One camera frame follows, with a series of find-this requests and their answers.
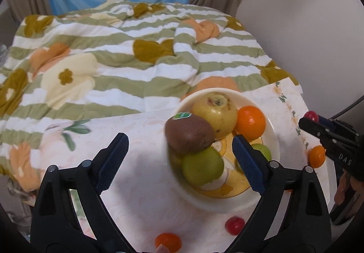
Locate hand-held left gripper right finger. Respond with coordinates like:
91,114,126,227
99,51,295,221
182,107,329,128
227,134,333,253

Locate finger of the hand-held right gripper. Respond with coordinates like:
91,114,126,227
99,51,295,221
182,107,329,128
318,117,359,140
298,117,337,141

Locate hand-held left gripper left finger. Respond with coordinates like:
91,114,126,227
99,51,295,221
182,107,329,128
30,133,134,253

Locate green apple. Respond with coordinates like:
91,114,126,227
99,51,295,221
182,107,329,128
182,146,225,188
235,143,272,174

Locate cream bowl with cartoon print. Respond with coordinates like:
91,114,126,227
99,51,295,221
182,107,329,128
166,89,281,212

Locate large orange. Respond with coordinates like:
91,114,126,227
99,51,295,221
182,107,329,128
235,106,266,141

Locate yellow apple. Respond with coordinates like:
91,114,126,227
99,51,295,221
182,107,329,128
191,92,238,140

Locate brown kiwi with green sticker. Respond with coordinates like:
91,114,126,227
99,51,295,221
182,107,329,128
165,112,215,156

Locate person's right hand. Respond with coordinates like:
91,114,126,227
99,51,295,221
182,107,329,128
334,172,355,205

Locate small orange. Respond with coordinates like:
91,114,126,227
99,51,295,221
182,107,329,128
155,233,182,253
308,145,326,168

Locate striped floral blanket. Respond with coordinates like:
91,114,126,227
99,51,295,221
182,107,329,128
0,0,303,194

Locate black cable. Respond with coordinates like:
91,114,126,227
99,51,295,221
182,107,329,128
330,94,364,122

